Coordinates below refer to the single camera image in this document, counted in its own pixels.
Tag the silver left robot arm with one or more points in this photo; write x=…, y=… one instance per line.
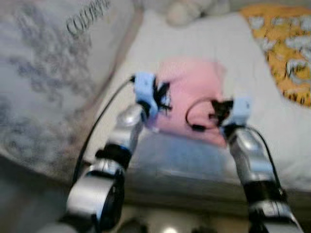
x=99, y=189

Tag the light blue right wrist camera mount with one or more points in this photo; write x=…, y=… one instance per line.
x=240, y=109

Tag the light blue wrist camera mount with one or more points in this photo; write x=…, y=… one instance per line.
x=240, y=109
x=144, y=90

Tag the pink pillow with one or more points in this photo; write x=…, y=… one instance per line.
x=194, y=82

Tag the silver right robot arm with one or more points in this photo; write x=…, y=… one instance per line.
x=248, y=155

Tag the grey bed base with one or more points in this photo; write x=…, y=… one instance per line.
x=194, y=184

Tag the white bed sheet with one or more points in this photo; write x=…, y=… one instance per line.
x=218, y=48

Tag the light blue left wrist camera mount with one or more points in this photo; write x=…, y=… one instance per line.
x=144, y=90

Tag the white plush toy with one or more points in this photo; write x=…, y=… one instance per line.
x=182, y=12

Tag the orange cartoon print blanket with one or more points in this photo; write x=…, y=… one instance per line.
x=282, y=48

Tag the grey patterned duvet with lettering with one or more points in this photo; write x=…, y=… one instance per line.
x=43, y=73

